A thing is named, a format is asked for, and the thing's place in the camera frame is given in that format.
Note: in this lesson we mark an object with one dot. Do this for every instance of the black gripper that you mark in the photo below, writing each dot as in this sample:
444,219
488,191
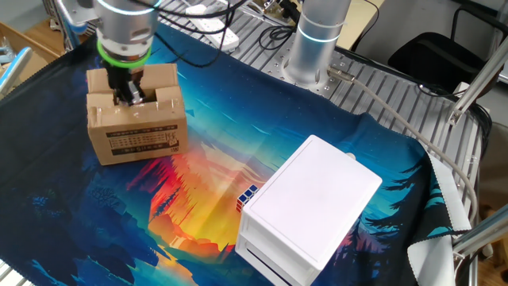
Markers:
119,77

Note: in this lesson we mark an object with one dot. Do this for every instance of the small brown cardboard box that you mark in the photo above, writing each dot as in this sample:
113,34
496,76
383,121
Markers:
139,139

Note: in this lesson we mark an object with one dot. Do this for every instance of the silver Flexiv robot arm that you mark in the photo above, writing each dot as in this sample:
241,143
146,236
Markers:
127,28

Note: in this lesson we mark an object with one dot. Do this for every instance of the white power strip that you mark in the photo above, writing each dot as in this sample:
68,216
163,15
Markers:
222,37

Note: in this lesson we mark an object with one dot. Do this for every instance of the colourful landscape print cloth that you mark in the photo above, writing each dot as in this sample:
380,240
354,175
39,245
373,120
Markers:
238,139

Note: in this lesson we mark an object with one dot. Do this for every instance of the silver blue edged bar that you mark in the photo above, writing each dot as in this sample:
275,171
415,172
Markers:
14,69

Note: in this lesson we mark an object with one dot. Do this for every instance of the blue faced Rubik's cube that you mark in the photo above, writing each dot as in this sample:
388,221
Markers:
246,195

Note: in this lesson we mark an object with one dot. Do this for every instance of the black office chair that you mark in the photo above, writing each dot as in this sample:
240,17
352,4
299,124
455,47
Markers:
436,59

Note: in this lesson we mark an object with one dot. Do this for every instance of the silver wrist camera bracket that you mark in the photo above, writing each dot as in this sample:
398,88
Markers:
77,14

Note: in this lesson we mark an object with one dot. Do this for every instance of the white plastic enclosure box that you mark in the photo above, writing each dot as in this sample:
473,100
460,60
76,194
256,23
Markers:
309,198

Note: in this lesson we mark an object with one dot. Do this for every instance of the aluminium frame profile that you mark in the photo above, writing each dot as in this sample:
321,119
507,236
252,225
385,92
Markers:
480,234
480,77

